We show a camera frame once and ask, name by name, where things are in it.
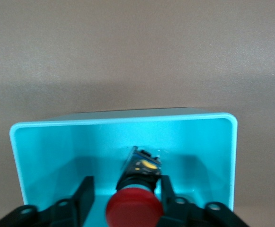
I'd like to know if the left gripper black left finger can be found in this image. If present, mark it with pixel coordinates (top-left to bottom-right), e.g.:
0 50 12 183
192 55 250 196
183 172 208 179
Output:
0 176 95 227

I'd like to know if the teal plastic bin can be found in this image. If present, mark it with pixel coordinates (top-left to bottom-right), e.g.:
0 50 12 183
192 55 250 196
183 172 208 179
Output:
9 107 239 227

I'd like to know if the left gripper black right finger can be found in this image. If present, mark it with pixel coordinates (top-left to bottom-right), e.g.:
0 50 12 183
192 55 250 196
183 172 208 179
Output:
155 175 249 227

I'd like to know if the red mushroom push button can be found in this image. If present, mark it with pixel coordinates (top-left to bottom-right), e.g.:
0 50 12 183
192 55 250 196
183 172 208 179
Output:
105 146 164 227

